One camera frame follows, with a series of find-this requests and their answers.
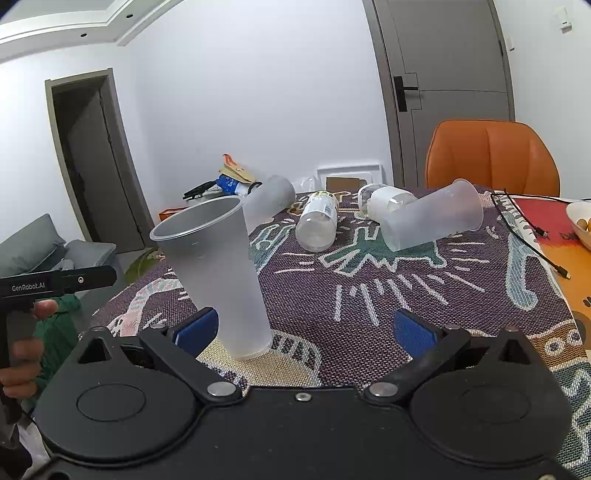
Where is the person's left hand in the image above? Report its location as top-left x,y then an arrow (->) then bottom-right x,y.
0,298 -> 60,400

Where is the white bowl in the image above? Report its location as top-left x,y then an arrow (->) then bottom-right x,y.
565,200 -> 591,253

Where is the green cloth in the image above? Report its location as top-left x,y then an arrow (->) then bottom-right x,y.
124,247 -> 165,280

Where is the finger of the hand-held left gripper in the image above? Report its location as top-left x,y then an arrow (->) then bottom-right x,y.
56,265 -> 117,296

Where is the black tool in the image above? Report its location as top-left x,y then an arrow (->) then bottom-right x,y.
183,181 -> 219,200

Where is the clear plastic jar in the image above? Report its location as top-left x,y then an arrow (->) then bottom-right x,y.
357,183 -> 417,220

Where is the black cable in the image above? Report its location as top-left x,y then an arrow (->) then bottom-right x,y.
491,191 -> 573,280
494,189 -> 591,240

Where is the black door lock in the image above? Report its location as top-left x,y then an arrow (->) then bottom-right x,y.
393,76 -> 419,113

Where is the frosted plastic cup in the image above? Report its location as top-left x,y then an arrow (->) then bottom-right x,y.
379,178 -> 485,253
149,196 -> 274,360
242,175 -> 297,234

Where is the white picture frame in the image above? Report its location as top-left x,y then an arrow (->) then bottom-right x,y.
316,163 -> 384,193

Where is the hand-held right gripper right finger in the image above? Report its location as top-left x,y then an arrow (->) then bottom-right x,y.
363,308 -> 540,409

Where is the orange chair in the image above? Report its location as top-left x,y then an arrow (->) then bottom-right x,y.
424,119 -> 562,198

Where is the grey sofa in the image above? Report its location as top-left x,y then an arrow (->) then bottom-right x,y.
0,213 -> 119,283

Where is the printed blanket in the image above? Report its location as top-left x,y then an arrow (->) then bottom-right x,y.
90,184 -> 591,464

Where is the dark brown door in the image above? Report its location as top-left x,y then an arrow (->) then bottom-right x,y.
45,68 -> 155,256

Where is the clear labelled plastic bottle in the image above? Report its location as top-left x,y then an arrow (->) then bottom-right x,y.
295,190 -> 339,253

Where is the person's green clothing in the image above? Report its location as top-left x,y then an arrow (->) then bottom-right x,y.
21,292 -> 89,414

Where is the blue white packet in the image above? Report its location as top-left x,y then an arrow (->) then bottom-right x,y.
216,175 -> 251,195

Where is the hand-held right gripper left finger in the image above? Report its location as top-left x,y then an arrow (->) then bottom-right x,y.
78,307 -> 243,405

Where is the grey door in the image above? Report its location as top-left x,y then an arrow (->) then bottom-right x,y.
363,0 -> 516,188

